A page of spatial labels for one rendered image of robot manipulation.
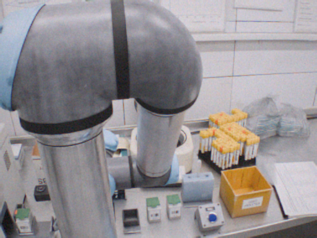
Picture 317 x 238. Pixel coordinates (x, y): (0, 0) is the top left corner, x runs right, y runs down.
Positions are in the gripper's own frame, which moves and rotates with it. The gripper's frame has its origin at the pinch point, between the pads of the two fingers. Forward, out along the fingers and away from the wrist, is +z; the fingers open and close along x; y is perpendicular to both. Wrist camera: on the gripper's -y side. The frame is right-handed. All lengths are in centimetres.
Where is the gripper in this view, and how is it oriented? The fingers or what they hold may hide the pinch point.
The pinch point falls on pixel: (54, 226)
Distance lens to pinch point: 95.2
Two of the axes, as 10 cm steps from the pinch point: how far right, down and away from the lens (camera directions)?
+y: 8.6, 3.7, 3.5
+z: -4.7, 8.2, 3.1
